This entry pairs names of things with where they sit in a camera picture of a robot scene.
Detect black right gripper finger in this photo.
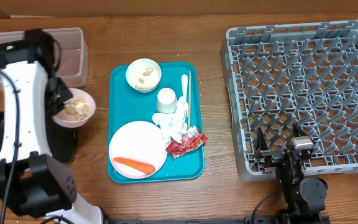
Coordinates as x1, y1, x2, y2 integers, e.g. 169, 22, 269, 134
256, 128, 268, 151
292, 123, 307, 138

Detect pink bowl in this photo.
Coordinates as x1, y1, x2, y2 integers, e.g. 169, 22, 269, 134
52, 88, 96, 128

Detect rice and peanut scraps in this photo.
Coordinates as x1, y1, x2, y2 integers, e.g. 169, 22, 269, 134
64, 97, 91, 121

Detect red snack wrapper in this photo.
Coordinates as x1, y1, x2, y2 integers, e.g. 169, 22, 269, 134
166, 126, 208, 159

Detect pale green bowl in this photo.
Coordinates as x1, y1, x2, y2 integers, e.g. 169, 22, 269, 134
126, 58, 162, 93

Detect white napkin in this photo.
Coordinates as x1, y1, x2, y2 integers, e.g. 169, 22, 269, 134
152, 96, 188, 144

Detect white cup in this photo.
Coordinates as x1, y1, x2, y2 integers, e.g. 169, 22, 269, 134
157, 88, 177, 114

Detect orange carrot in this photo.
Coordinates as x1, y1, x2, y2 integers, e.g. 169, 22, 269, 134
113, 157, 155, 174

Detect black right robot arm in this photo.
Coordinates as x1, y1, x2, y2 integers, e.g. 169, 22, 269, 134
250, 123, 330, 224

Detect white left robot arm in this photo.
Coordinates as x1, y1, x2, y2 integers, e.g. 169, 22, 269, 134
0, 29, 111, 223

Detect black waste tray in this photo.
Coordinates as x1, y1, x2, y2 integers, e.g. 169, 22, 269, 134
0, 111, 76, 163

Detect grey dishwasher rack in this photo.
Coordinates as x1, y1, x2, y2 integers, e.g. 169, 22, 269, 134
221, 20, 358, 182

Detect clear plastic bin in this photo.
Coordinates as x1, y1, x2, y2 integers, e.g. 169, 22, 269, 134
0, 27, 88, 88

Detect teal serving tray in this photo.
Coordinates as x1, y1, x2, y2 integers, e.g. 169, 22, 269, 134
108, 62, 205, 184

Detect large pink plate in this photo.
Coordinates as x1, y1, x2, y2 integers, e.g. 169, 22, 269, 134
109, 121, 167, 179

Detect white plastic fork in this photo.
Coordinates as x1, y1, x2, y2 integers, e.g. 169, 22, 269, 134
181, 74, 188, 103

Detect wooden chopstick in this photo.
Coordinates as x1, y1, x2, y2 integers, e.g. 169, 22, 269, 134
188, 71, 191, 129

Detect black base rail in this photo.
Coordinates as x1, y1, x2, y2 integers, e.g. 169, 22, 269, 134
104, 215, 331, 224

